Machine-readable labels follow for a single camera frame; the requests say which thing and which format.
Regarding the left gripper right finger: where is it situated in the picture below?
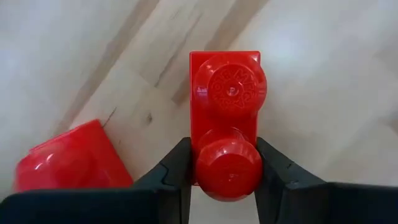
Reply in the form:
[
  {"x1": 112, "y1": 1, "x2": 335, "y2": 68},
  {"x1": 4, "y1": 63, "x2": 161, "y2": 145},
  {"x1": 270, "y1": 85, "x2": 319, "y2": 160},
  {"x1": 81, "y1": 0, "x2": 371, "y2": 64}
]
[{"x1": 254, "y1": 138, "x2": 398, "y2": 224}]

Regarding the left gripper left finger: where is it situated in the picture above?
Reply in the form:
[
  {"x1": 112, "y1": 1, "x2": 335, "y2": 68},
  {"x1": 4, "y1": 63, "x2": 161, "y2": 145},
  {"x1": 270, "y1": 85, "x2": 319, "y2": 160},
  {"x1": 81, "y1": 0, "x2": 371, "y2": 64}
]
[{"x1": 0, "y1": 136, "x2": 193, "y2": 224}]

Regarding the red two-stud block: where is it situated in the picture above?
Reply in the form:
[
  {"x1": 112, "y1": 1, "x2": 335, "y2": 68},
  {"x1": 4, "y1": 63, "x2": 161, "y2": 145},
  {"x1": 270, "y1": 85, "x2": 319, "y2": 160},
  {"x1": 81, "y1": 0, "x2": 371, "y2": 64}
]
[
  {"x1": 189, "y1": 50, "x2": 267, "y2": 202},
  {"x1": 14, "y1": 119, "x2": 134, "y2": 192}
]

